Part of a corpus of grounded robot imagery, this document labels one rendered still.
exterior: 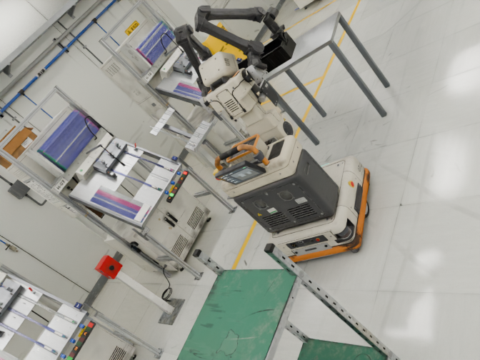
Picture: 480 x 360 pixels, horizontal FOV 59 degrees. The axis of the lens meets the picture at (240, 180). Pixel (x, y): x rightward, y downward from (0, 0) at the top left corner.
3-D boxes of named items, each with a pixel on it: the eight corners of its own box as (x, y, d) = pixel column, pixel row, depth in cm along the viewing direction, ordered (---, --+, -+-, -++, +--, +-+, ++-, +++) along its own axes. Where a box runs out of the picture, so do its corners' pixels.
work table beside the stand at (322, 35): (386, 116, 341) (330, 39, 307) (315, 146, 386) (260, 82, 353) (390, 83, 369) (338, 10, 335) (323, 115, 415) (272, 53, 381)
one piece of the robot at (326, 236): (337, 240, 256) (329, 232, 253) (285, 252, 283) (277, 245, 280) (338, 236, 258) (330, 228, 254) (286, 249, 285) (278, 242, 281)
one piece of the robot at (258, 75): (263, 81, 247) (251, 65, 244) (256, 84, 250) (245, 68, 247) (268, 73, 254) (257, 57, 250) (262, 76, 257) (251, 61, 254)
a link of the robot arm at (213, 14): (196, 24, 253) (201, 12, 243) (193, 16, 254) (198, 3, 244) (260, 23, 269) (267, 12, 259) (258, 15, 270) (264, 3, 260)
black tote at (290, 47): (230, 96, 308) (220, 85, 303) (236, 82, 319) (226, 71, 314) (291, 58, 271) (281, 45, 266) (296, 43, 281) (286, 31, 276)
